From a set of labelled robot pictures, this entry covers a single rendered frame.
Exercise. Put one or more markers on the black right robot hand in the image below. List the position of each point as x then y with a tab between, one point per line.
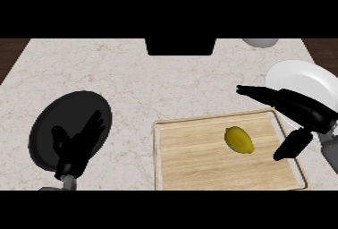
303	108

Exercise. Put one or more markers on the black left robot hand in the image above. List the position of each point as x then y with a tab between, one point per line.
74	149

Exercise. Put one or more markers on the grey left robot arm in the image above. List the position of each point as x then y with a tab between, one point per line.
61	184

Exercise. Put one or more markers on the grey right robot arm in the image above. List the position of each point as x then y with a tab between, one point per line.
330	147

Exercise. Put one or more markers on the white round plate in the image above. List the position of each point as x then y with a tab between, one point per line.
303	80

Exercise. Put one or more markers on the black round plate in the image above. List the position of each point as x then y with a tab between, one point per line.
57	119

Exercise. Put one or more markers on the yellow lemon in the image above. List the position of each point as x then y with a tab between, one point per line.
240	140

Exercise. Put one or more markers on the wooden tray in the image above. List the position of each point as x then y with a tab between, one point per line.
220	161

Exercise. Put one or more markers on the grey rounded object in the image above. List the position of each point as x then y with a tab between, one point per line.
260	42

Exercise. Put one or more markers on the black box appliance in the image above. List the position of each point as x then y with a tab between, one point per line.
181	46

